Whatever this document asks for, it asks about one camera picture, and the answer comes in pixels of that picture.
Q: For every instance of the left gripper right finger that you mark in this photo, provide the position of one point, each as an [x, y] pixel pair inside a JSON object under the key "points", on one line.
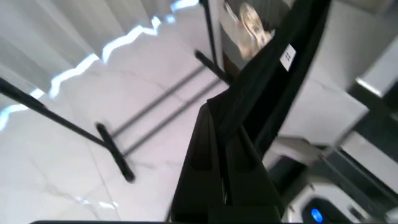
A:
{"points": [[252, 193]]}

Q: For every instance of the white curtain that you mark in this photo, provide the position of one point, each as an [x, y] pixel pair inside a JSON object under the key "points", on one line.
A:
{"points": [[46, 37]]}

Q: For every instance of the black clothes rack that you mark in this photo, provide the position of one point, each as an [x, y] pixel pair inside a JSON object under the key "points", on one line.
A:
{"points": [[115, 152]]}

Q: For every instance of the cream printed garment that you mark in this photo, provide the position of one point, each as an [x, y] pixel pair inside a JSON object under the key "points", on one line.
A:
{"points": [[255, 31]]}

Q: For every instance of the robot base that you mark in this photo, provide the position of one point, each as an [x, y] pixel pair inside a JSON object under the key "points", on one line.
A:
{"points": [[370, 155]]}

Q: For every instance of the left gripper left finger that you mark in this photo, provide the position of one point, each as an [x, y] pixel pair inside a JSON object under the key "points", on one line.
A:
{"points": [[199, 186]]}

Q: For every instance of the black garment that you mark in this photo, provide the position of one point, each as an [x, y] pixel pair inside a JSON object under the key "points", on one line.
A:
{"points": [[264, 93]]}

